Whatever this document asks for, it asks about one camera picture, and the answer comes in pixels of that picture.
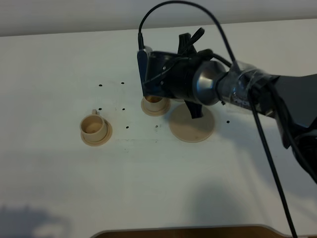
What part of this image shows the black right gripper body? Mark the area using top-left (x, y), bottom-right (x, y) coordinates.
top-left (142, 51), bottom-right (213, 102)

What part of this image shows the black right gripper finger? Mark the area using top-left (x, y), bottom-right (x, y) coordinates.
top-left (178, 33), bottom-right (198, 55)
top-left (185, 101), bottom-right (203, 119)

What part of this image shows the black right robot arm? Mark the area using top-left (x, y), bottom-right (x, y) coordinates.
top-left (137, 33), bottom-right (317, 179)

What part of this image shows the beige teapot saucer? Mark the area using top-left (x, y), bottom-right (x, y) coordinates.
top-left (168, 104), bottom-right (215, 143)

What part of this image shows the beige teacup middle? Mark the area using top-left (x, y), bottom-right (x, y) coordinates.
top-left (143, 96), bottom-right (166, 112)

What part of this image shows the beige teacup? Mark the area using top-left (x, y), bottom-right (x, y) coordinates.
top-left (80, 109), bottom-right (107, 143)
top-left (143, 96), bottom-right (166, 112)

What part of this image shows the beige saucer middle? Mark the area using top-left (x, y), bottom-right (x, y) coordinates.
top-left (141, 97), bottom-right (170, 117)

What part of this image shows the beige saucer left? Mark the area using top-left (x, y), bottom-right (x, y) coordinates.
top-left (80, 119), bottom-right (112, 146)

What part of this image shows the beige teacup left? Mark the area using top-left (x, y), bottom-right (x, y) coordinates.
top-left (80, 109), bottom-right (107, 143)

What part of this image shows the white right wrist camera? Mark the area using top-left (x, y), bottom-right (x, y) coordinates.
top-left (137, 46), bottom-right (152, 96)

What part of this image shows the black right camera cable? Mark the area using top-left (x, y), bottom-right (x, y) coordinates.
top-left (138, 0), bottom-right (298, 238)

